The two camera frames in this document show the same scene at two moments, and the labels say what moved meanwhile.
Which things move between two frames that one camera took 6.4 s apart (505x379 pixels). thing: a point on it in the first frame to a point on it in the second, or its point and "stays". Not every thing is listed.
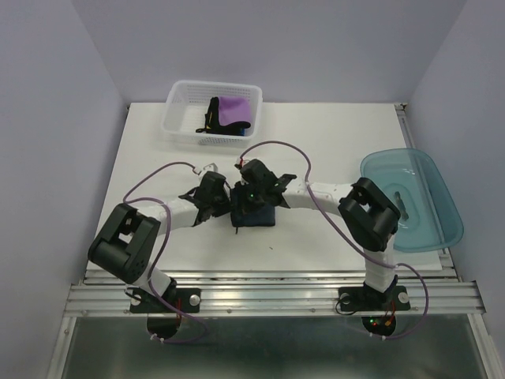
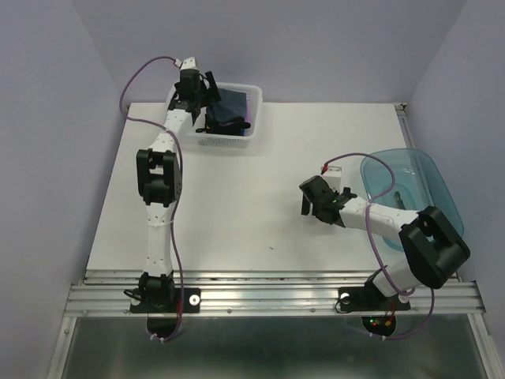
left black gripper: [225, 208] to [207, 99]
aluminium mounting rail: [436, 291] stays
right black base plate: [367, 298] stays
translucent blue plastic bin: [429, 218] stays
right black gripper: [243, 183] to [305, 205]
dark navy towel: [247, 212] to [232, 104]
